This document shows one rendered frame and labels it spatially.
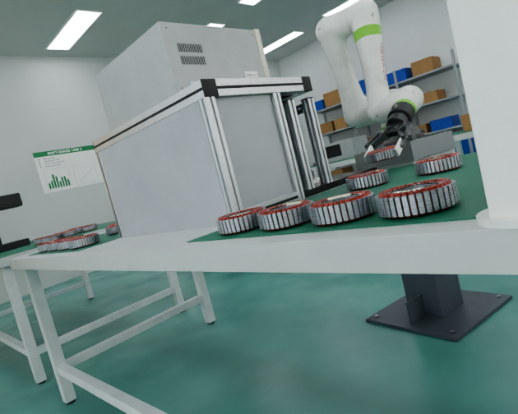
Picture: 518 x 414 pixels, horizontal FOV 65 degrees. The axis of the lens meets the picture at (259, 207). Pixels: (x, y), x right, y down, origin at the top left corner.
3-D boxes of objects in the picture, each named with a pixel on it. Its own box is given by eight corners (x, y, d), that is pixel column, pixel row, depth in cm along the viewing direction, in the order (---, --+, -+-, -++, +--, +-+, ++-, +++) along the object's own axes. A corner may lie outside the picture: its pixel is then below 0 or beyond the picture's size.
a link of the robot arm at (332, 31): (352, 126, 208) (316, 21, 192) (384, 117, 199) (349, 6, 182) (345, 135, 198) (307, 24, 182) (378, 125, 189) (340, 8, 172)
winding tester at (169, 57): (199, 123, 168) (186, 74, 166) (273, 89, 137) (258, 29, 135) (110, 133, 141) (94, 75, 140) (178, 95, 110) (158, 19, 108)
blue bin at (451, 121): (440, 129, 737) (437, 119, 736) (460, 124, 712) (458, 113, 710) (431, 131, 707) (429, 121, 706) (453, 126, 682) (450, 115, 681)
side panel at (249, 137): (298, 200, 123) (272, 95, 120) (305, 199, 121) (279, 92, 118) (230, 224, 104) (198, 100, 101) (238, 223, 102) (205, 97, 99)
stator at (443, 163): (418, 172, 111) (415, 159, 111) (463, 163, 106) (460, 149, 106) (414, 178, 102) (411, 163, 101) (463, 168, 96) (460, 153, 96)
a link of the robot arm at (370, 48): (372, 31, 166) (387, 37, 174) (350, 44, 175) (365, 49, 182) (388, 117, 164) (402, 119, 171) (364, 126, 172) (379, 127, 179)
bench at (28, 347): (94, 296, 432) (74, 228, 425) (193, 308, 299) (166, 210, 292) (-26, 344, 356) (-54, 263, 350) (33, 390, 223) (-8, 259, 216)
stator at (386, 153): (376, 158, 151) (374, 149, 151) (404, 153, 143) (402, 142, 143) (362, 165, 144) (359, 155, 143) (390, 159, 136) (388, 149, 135)
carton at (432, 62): (422, 77, 737) (418, 63, 735) (441, 70, 712) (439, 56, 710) (413, 77, 709) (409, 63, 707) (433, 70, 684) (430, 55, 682)
